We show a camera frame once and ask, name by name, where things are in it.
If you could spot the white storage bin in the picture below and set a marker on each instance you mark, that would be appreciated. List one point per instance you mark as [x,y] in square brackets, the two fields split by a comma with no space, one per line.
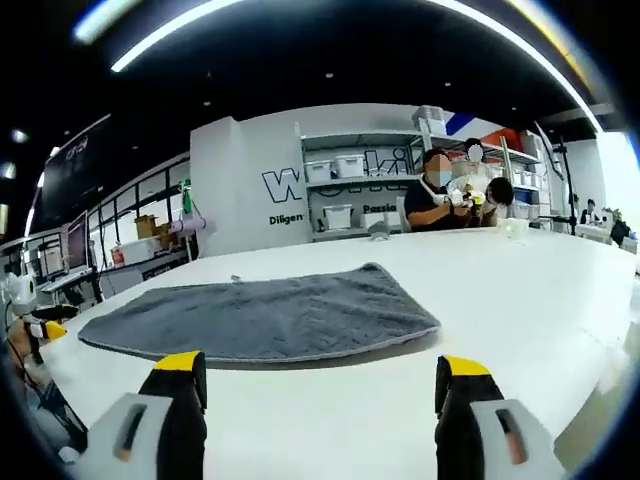
[350,166]
[318,171]
[428,120]
[337,218]

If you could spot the black counter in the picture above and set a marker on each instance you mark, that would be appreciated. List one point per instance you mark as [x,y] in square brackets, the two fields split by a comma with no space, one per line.
[160,272]

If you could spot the person's left hand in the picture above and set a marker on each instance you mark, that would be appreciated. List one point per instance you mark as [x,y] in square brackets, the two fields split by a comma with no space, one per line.
[19,337]

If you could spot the red container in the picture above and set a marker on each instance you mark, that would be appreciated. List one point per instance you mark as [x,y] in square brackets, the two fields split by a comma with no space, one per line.
[117,254]

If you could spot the purple rolled mat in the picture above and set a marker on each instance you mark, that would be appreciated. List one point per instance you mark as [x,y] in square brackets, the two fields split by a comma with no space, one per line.
[187,225]

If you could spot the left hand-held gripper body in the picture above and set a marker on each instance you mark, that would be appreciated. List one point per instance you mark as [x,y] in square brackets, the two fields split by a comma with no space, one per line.
[21,295]

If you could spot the metal storage shelf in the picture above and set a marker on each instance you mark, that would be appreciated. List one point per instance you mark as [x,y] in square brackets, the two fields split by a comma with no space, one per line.
[360,190]
[525,160]

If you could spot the black tripod stand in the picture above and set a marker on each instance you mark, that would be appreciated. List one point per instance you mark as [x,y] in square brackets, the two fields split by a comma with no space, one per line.
[565,190]

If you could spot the brown cardboard box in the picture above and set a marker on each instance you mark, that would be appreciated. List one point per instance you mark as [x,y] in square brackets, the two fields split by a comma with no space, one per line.
[146,227]
[165,234]

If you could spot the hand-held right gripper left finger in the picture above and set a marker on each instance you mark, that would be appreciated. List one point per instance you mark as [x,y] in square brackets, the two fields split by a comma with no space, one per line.
[150,430]

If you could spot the ceiling light strip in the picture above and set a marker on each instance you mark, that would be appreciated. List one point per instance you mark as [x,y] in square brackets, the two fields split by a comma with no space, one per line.
[170,35]

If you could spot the standing desk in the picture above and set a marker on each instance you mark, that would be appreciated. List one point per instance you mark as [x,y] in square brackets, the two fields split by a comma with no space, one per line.
[67,280]

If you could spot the computer monitor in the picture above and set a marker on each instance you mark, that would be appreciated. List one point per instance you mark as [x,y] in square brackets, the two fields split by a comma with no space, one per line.
[77,242]

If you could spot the small translucent cup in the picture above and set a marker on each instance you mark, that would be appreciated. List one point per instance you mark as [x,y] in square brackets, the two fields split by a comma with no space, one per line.
[512,230]

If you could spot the dark wall screen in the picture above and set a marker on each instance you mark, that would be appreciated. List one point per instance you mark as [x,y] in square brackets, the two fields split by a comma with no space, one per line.
[75,170]

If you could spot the white table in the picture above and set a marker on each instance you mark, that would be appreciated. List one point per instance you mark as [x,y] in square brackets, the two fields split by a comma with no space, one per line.
[500,310]

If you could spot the grey towel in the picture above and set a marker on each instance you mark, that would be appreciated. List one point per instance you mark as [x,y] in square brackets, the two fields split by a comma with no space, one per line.
[275,315]

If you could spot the small grey stand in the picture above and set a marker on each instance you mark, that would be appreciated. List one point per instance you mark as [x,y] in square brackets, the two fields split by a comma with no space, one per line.
[380,231]

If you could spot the white plastic tub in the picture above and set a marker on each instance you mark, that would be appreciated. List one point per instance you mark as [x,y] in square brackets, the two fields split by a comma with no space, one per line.
[144,251]

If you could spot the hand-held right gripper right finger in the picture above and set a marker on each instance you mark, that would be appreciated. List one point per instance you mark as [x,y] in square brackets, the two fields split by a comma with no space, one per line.
[480,430]

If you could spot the green hanging item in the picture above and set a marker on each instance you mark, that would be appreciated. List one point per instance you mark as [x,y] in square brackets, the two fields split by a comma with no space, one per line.
[186,197]

